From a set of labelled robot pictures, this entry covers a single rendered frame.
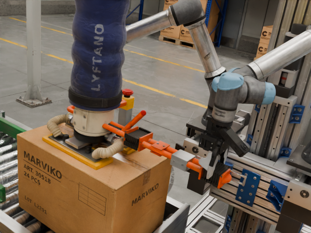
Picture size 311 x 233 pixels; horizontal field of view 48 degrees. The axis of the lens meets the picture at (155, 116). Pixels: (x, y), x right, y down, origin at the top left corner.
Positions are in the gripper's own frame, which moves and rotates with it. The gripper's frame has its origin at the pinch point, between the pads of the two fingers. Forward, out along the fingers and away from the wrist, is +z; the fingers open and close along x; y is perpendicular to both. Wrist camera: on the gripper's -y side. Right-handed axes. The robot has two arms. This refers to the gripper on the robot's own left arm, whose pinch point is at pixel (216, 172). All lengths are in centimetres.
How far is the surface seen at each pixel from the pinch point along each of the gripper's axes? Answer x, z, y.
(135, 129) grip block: -1.9, -1.7, 38.5
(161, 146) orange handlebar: 1.4, -1.1, 23.2
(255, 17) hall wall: -828, 16, 301
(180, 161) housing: 3.5, 0.0, 13.0
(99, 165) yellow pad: 13.1, 11.6, 43.3
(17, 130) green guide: -20, 45, 147
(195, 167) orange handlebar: 3.2, -0.3, 6.9
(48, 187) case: 19, 31, 66
